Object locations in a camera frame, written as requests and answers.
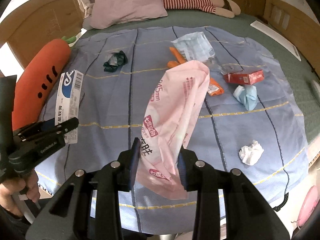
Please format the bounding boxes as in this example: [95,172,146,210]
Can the clear plastic bag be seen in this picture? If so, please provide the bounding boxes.
[172,31,226,74]

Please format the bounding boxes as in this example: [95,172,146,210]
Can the pink plastic package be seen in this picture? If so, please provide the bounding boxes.
[136,74,205,200]

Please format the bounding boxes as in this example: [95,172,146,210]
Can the white blue ointment box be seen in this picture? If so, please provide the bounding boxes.
[54,69,85,145]

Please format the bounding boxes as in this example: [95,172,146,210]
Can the wooden headboard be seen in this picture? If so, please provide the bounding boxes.
[1,0,83,68]

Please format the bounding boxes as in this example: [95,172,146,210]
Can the pink pillow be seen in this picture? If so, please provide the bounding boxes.
[90,0,168,29]

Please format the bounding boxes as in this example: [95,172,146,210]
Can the dark green wrapper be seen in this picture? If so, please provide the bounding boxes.
[103,50,128,73]

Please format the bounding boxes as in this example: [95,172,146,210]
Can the white device on bed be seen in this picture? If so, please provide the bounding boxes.
[311,80,320,100]

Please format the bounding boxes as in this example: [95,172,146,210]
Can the left hand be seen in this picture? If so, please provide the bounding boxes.
[1,170,40,217]

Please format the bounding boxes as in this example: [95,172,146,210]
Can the green bed sheet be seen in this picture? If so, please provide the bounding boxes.
[82,10,319,142]

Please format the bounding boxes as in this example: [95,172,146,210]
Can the orange carrot plush pillow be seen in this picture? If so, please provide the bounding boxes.
[12,39,71,130]

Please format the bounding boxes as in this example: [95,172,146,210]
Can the blue striped blanket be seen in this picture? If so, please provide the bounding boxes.
[35,25,309,234]

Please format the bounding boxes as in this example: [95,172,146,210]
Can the red cigarette box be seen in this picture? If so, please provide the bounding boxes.
[223,69,264,85]

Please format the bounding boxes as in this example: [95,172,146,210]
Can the white tissue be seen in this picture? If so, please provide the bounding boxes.
[239,140,264,166]

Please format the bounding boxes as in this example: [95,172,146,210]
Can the orange snack wrapper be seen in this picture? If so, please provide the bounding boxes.
[164,47,224,100]

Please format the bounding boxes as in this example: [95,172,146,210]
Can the striped plush doll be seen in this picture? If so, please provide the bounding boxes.
[163,0,241,18]

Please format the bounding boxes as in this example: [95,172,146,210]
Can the light blue mask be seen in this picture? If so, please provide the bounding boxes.
[233,85,258,111]

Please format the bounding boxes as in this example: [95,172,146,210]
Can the white flat board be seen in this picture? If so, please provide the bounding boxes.
[250,21,301,61]

